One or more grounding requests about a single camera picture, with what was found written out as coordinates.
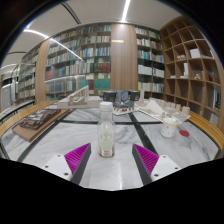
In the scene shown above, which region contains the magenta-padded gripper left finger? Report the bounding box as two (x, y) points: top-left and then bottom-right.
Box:
(43, 142), (92, 186)

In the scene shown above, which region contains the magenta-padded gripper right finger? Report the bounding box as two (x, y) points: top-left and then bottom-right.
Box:
(131, 143), (182, 187)

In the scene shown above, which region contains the clear plastic drink bottle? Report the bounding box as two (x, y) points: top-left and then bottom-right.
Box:
(97, 101), (117, 158)

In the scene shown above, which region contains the white city block model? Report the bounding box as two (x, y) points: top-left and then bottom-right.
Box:
(134, 89), (192, 124)

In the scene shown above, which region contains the brown model on wooden board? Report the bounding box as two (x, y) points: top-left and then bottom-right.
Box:
(11, 108), (70, 143)

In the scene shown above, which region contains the white ramp architectural model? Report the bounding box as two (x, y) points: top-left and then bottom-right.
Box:
(56, 84), (102, 110)

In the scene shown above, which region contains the dark cube architectural model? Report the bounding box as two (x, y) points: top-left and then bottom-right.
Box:
(102, 89), (140, 116)

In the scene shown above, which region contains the curved wooden slatted bench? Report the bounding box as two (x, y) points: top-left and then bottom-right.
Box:
(0, 100), (57, 138)
(188, 109), (224, 151)

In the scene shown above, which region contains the wooden cubby shelf unit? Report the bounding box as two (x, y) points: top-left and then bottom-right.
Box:
(159, 14), (224, 131)

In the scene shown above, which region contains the straight ceiling light strip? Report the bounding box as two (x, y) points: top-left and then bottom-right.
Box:
(120, 0), (132, 23)

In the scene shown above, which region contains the tall wall bookshelf with books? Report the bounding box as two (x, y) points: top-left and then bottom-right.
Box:
(13, 23), (166, 104)

